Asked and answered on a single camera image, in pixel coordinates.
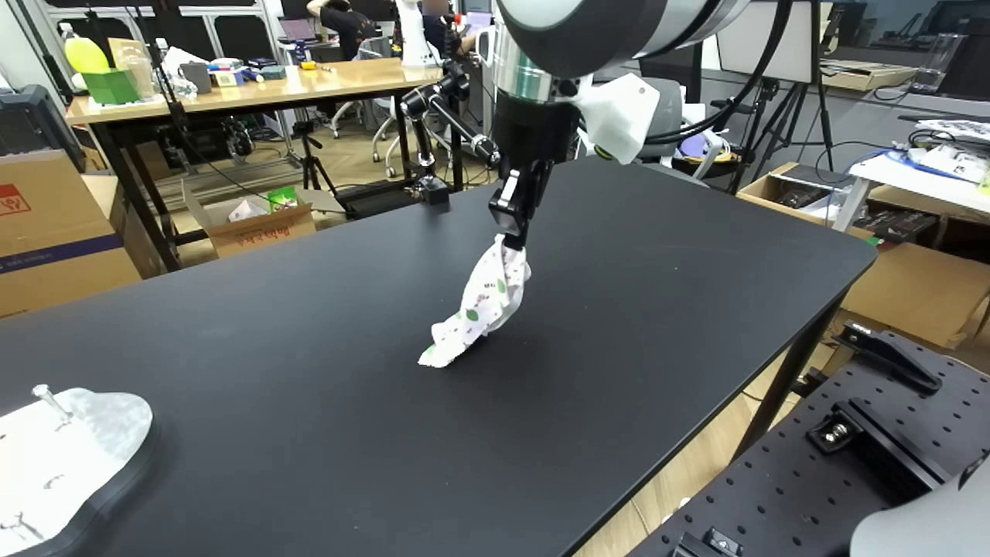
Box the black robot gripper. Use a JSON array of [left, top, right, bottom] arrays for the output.
[[485, 91, 589, 254]]

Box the white spotted cloth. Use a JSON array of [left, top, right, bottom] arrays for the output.
[[414, 231, 540, 375]]

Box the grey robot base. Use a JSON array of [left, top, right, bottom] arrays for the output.
[[849, 457, 990, 557]]

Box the black articulated clamp stand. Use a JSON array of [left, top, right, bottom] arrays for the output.
[[401, 83, 510, 213]]

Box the seated person in dark shirt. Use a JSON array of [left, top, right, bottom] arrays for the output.
[[419, 0, 496, 62]]

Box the small black tripod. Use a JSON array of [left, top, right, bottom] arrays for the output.
[[292, 119, 342, 202]]

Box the seated person in black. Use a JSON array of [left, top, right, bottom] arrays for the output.
[[306, 0, 388, 62]]

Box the small open cardboard box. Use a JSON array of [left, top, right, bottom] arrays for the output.
[[200, 185, 319, 262]]

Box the long wooden table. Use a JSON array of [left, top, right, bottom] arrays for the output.
[[64, 56, 447, 274]]

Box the open cardboard box with parts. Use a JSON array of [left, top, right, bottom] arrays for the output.
[[737, 159, 882, 234]]

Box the white panel board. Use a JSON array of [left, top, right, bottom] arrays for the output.
[[712, 0, 819, 87]]

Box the tall black tripod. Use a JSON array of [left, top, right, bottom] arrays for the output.
[[735, 0, 841, 195]]

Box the black perforated breadboard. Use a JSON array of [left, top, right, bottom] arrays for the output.
[[630, 322, 990, 557]]

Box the white side table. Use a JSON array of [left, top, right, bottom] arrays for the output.
[[829, 153, 990, 234]]

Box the flat cardboard box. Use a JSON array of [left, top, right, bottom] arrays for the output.
[[840, 239, 990, 356]]

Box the yellow green bag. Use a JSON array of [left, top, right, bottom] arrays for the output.
[[60, 21, 116, 78]]

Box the large closed cardboard box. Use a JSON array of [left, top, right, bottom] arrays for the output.
[[0, 145, 147, 322]]

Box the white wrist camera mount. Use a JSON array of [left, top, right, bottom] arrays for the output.
[[572, 70, 663, 168]]

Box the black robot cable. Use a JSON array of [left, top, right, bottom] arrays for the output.
[[641, 0, 799, 149]]

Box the black square mount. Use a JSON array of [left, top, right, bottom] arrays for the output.
[[805, 405, 882, 457]]

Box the black clamp bracket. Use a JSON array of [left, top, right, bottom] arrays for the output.
[[837, 322, 947, 399]]

